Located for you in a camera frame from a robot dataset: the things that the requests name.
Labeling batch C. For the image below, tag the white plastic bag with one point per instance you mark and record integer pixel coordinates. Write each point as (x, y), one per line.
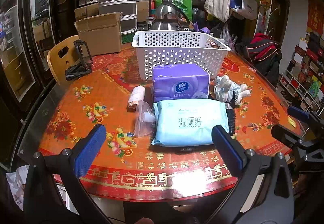
(16, 183)

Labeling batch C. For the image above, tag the red floral tablecloth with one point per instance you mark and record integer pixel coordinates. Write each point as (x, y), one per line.
(101, 74)

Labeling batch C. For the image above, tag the open cardboard box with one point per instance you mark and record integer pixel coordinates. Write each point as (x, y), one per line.
(100, 34)

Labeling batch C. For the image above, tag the green plastic crate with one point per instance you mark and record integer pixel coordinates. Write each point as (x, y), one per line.
(127, 38)

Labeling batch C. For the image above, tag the pink cloth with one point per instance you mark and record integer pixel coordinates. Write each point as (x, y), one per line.
(136, 97)

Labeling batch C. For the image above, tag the steel kettle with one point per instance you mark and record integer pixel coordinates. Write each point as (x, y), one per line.
(167, 16)

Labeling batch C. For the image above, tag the white storage shelf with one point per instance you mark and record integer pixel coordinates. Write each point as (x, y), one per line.
(303, 79)

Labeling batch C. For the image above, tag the dark mirrored cabinet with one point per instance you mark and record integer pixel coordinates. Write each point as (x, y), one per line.
(40, 24)

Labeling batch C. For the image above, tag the black folding phone stand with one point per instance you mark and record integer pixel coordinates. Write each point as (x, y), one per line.
(78, 68)

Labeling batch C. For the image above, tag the clear zip bag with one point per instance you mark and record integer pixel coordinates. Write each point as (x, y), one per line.
(144, 122)

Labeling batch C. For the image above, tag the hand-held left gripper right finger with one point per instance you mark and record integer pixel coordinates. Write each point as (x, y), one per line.
(226, 149)

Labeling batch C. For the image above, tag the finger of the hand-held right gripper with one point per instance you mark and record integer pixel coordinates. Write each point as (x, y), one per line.
(298, 112)
(286, 135)

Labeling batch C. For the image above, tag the purple tissue pack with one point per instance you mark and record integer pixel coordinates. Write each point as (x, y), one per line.
(179, 82)

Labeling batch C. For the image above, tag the black brush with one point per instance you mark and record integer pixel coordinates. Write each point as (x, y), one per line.
(231, 120)

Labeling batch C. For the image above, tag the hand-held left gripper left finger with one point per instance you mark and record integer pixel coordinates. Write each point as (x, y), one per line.
(89, 149)

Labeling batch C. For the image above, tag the red and black jacket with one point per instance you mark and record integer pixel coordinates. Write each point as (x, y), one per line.
(264, 49)

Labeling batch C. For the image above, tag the white perforated plastic basket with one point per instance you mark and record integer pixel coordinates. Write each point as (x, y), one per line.
(177, 46)

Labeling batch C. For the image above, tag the red wall poster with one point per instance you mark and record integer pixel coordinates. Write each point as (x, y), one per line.
(315, 16)

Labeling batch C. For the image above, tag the wooden chair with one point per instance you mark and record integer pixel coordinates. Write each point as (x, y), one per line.
(57, 62)

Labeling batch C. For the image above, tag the wet wipes pack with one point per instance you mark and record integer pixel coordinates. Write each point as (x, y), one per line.
(187, 122)

